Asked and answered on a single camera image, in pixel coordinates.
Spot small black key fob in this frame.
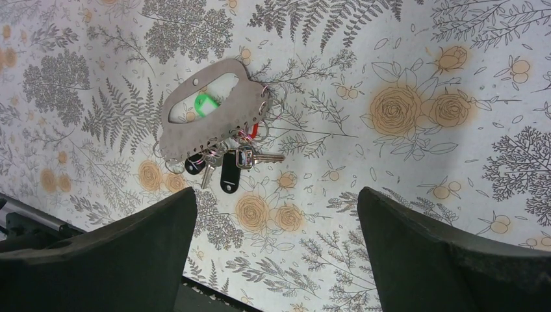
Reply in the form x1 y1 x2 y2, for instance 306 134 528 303
184 153 206 176

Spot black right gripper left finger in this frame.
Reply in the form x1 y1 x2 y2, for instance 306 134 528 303
1 187 198 311

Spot black plastic key tag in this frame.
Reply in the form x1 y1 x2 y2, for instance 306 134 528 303
220 151 241 194

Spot red plastic key tag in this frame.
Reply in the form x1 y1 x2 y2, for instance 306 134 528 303
250 123 259 139

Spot silver metal key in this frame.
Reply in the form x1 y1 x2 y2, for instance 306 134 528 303
235 146 285 170

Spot green plastic key tag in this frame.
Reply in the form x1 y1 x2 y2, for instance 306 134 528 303
194 94 219 118

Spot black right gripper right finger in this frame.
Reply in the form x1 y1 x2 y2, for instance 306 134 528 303
357 187 550 311

